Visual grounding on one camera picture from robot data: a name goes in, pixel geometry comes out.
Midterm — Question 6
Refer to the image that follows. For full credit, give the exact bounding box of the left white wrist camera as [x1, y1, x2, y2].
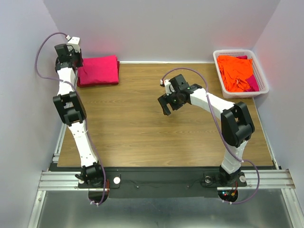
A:
[66, 35, 80, 53]

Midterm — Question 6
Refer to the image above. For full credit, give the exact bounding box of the aluminium rail frame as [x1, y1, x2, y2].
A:
[27, 64, 304, 228]

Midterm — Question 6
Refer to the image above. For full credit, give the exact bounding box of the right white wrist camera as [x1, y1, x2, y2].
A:
[160, 79, 175, 95]

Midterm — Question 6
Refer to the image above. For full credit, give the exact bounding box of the folded dark red t shirt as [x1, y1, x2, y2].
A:
[76, 60, 121, 88]

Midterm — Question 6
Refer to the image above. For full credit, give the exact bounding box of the magenta t shirt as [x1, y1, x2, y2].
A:
[77, 55, 119, 86]

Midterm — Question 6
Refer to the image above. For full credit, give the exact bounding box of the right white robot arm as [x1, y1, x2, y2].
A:
[158, 74, 255, 184]

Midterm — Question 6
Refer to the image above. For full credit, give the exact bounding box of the orange t shirt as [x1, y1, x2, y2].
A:
[217, 56, 253, 93]

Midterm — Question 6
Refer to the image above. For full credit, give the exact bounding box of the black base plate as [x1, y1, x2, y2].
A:
[78, 167, 247, 200]

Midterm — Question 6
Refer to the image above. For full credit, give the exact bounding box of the dark pink t shirt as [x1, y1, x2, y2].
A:
[237, 56, 259, 92]

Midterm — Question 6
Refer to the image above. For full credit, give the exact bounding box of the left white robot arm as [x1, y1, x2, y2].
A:
[53, 44, 105, 188]

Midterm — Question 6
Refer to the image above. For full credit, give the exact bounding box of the white plastic basket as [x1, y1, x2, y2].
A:
[213, 49, 269, 98]

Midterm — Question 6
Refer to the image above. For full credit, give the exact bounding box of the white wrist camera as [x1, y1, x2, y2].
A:
[66, 35, 80, 53]
[160, 79, 175, 95]

